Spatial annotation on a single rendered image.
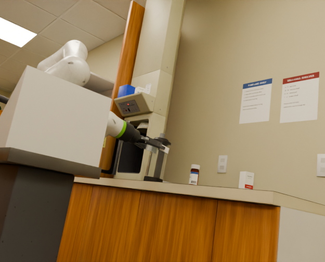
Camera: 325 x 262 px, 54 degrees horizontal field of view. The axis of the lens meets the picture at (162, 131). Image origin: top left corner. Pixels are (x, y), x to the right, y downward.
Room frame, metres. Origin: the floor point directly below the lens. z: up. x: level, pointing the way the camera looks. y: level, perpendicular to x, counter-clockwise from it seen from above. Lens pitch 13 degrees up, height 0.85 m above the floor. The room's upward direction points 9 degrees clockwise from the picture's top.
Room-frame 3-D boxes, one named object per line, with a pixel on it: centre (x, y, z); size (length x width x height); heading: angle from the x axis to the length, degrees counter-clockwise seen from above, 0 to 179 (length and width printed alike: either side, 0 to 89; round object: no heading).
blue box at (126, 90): (2.10, 0.28, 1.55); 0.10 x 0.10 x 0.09; 40
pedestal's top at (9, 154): (1.12, 0.42, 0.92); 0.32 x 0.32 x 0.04; 45
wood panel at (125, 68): (2.35, 0.20, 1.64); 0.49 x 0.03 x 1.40; 130
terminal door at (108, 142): (2.10, 0.42, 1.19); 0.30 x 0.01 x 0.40; 122
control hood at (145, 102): (2.04, 0.22, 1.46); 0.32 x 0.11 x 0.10; 40
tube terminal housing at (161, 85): (2.16, 0.08, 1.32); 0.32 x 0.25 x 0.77; 40
